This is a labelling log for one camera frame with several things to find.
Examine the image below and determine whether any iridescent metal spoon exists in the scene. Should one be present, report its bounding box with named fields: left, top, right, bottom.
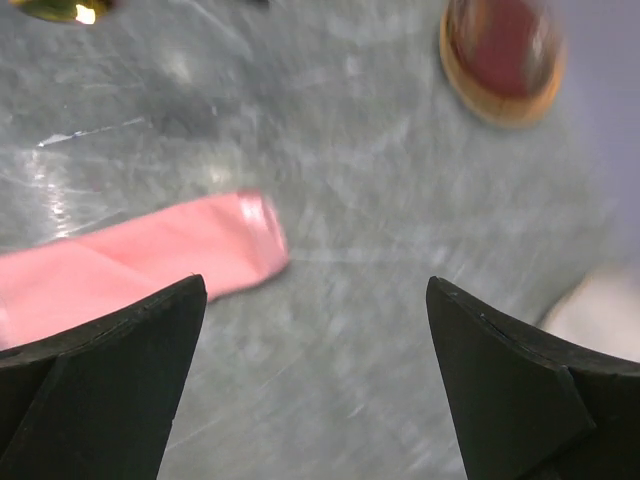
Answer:
left=9, top=0, right=119, bottom=25

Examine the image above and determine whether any pink satin napkin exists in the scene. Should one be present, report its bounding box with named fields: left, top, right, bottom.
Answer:
left=1, top=191, right=289, bottom=348

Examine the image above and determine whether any cream divided plate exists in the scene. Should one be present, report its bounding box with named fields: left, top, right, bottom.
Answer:
left=541, top=266, right=640, bottom=362

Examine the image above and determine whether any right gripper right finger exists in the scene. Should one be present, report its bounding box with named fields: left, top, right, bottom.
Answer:
left=426, top=277, right=639, bottom=480

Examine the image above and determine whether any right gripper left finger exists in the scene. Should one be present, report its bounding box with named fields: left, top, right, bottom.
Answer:
left=1, top=275, right=207, bottom=480

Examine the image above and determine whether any dark red decorated plate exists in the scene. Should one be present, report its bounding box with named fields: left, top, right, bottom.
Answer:
left=438, top=0, right=567, bottom=129

